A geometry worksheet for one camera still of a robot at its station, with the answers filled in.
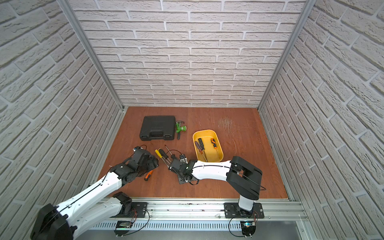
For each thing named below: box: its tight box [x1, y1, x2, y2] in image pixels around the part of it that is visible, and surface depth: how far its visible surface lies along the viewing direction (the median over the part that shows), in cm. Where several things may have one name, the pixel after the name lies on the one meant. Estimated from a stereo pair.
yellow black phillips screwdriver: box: [198, 138, 208, 163], surface depth 99 cm
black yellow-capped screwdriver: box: [158, 148, 172, 163], surface depth 94 cm
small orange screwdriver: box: [144, 170, 153, 181], surface depth 85 cm
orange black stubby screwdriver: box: [210, 138, 220, 159], surface depth 99 cm
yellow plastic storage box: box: [192, 129, 224, 163], surface depth 98 cm
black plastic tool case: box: [139, 115, 176, 141], surface depth 101 cm
